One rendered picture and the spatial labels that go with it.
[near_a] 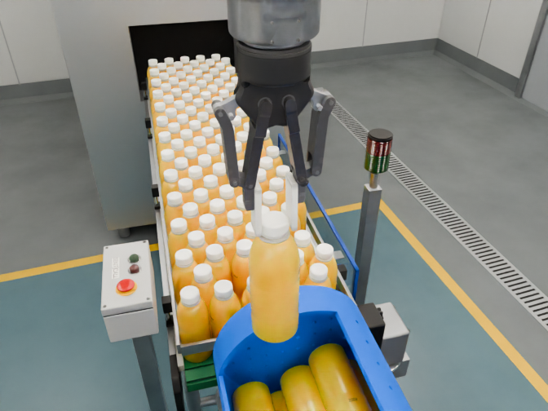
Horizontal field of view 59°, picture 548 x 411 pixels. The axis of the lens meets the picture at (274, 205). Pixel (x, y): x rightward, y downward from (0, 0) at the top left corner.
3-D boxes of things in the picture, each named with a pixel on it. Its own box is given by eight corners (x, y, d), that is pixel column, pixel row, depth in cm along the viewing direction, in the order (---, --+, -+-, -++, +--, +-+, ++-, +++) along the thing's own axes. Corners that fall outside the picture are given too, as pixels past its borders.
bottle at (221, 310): (233, 329, 118) (229, 273, 107) (249, 350, 113) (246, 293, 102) (207, 343, 115) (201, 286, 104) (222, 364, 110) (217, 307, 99)
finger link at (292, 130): (272, 87, 53) (285, 83, 53) (290, 170, 60) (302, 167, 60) (281, 101, 50) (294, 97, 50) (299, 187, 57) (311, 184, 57)
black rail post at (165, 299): (166, 328, 118) (161, 304, 113) (165, 318, 120) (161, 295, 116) (175, 325, 118) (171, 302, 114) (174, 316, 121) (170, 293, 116)
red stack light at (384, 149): (371, 158, 122) (373, 144, 120) (361, 146, 127) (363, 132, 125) (395, 155, 124) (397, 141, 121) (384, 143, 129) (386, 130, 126)
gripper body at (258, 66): (238, 52, 44) (242, 143, 50) (327, 45, 46) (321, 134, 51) (225, 29, 50) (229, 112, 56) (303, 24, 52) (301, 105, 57)
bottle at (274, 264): (246, 345, 69) (240, 240, 59) (255, 309, 75) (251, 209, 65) (296, 350, 69) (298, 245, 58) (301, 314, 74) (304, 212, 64)
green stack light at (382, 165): (369, 174, 125) (371, 158, 122) (360, 162, 130) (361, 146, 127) (392, 171, 127) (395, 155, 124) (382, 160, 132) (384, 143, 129)
